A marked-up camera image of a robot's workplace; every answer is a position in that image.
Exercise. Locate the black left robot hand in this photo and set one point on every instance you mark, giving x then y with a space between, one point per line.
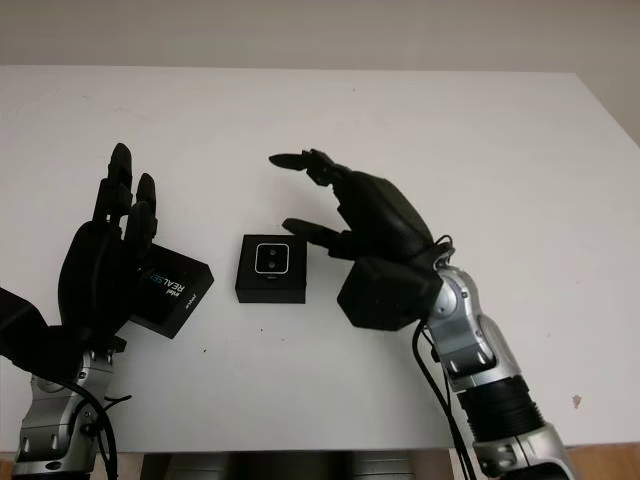
90 270

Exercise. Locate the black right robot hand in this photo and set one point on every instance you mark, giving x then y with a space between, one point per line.
385 220

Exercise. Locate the black RealSense box lid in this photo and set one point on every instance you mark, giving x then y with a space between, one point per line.
185 295

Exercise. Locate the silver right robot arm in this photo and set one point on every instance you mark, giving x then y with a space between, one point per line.
475 340

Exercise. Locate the dark grey robot torso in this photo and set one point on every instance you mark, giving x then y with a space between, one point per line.
300 465

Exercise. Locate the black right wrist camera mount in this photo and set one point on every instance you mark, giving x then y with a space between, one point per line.
385 295

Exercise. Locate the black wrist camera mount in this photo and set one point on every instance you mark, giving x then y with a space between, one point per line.
385 295
30 330

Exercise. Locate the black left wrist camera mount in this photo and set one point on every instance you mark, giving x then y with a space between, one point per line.
30 330

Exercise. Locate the black camera box base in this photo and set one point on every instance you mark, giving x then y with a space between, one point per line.
250 295

